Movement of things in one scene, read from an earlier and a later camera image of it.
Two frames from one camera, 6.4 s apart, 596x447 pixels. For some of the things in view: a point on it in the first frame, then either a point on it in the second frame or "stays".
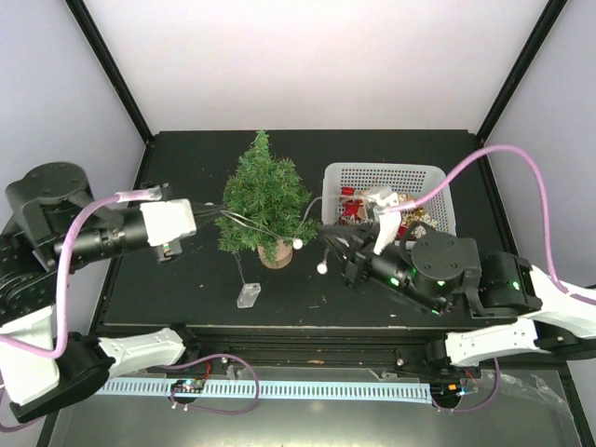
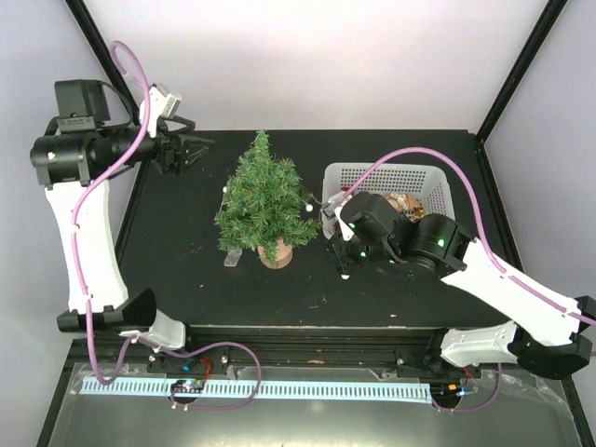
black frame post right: (529, 53) stays
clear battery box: (249, 294) -> (232, 257)
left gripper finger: (206, 209) -> (184, 139)
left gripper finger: (209, 222) -> (194, 156)
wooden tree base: (283, 255) stays
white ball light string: (321, 267) -> (309, 208)
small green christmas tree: (266, 203) stays
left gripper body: (169, 249) -> (168, 160)
